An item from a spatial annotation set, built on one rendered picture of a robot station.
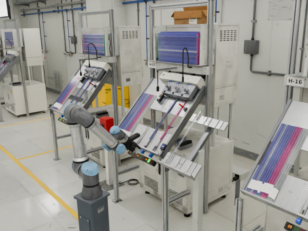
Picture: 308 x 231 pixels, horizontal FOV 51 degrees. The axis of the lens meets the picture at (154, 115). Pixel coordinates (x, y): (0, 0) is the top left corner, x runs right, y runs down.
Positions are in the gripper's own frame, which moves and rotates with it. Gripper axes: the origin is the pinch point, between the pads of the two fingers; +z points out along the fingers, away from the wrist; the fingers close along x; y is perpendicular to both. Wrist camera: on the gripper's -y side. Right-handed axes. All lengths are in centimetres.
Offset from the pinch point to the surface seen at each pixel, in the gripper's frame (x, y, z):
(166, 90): -12, -59, -4
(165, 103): -9.9, -48.3, 2.4
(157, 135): 4.6, -17.4, 2.8
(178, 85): -2, -66, -3
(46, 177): -151, 69, 33
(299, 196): 129, -13, 3
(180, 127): 21.0, -31.2, 3.9
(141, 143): -6.8, -6.4, 2.9
